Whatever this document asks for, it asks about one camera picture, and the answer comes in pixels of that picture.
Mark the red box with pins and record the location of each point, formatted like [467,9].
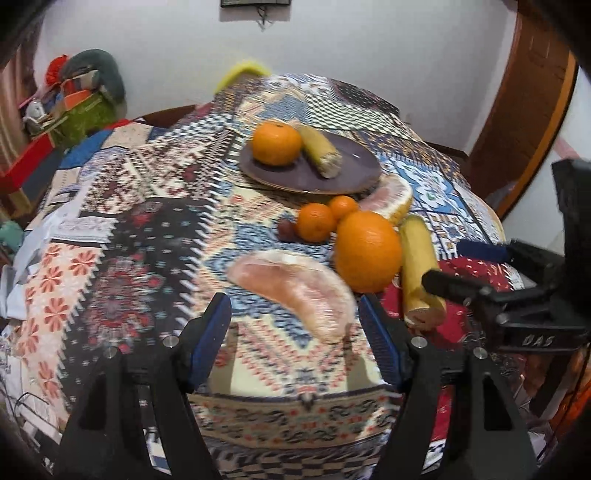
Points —
[25,161]

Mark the white sliding wardrobe door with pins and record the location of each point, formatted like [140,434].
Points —
[575,120]

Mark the small tangerine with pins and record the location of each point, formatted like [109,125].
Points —
[344,206]
[316,222]

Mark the small white fan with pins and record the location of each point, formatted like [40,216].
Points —
[33,113]

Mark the pomelo segment with yellow rind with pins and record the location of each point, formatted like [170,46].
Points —
[390,198]

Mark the orange cardboard box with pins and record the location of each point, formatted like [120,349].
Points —
[78,94]

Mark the long yellow banana piece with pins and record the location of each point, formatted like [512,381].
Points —
[418,272]

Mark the red fluffy decoration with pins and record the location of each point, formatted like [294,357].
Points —
[56,68]

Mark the white crumpled cloth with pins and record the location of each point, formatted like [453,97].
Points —
[11,286]

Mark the grey plush toy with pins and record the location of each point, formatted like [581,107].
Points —
[104,69]

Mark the long pink pomelo segment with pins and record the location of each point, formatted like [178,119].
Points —
[300,288]

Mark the yellow foam arch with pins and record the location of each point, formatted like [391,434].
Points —
[240,71]

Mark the short peeled banana piece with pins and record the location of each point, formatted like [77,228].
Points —
[319,150]

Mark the wooden door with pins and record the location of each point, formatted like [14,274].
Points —
[517,115]

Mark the round orange with stem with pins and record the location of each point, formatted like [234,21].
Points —
[276,143]

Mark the teal plush toy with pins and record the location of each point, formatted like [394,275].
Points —
[10,235]

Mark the patchwork patterned cloth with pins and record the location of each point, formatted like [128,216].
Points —
[138,258]

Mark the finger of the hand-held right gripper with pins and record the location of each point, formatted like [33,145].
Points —
[455,284]
[482,250]

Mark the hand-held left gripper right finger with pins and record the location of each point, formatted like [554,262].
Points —
[378,341]

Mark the striped curtain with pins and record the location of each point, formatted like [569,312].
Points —
[14,106]

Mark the large smooth orange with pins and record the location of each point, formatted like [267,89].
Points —
[368,251]

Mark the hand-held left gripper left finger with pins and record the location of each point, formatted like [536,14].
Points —
[213,337]

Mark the dark purple plate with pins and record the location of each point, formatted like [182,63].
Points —
[355,161]

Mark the small wall monitor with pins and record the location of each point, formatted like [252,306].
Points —
[256,2]

